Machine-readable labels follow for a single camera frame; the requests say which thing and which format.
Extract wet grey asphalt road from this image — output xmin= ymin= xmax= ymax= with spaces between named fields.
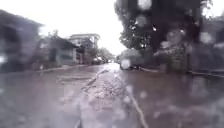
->
xmin=0 ymin=62 xmax=224 ymax=128

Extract low grey building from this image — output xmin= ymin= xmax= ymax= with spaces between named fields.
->
xmin=39 ymin=35 xmax=81 ymax=68

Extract building behind tree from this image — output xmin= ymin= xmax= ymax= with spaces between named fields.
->
xmin=191 ymin=14 xmax=224 ymax=76

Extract dark building with roof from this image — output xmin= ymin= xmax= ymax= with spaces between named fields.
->
xmin=0 ymin=9 xmax=44 ymax=74

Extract large dark tree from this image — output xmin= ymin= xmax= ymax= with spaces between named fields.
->
xmin=113 ymin=0 xmax=214 ymax=73

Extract pale multi-storey building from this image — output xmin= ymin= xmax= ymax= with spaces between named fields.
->
xmin=68 ymin=32 xmax=102 ymax=65

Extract distant green trees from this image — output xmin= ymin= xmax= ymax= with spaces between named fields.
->
xmin=94 ymin=47 xmax=116 ymax=64

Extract vehicle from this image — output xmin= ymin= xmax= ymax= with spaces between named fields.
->
xmin=118 ymin=48 xmax=145 ymax=71

